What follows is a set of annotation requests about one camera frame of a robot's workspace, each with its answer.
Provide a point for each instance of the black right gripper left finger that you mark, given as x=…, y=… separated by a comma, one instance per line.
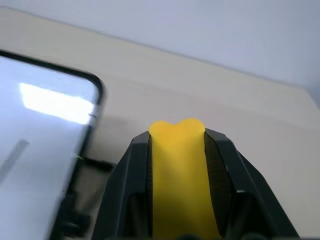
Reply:
x=127, y=180

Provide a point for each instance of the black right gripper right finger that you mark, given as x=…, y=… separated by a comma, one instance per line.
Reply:
x=237, y=180

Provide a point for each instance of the yellow foam eraser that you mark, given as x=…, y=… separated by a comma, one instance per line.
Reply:
x=180, y=175

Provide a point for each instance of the black-framed glossy screen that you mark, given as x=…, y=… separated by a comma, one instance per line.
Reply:
x=37, y=140

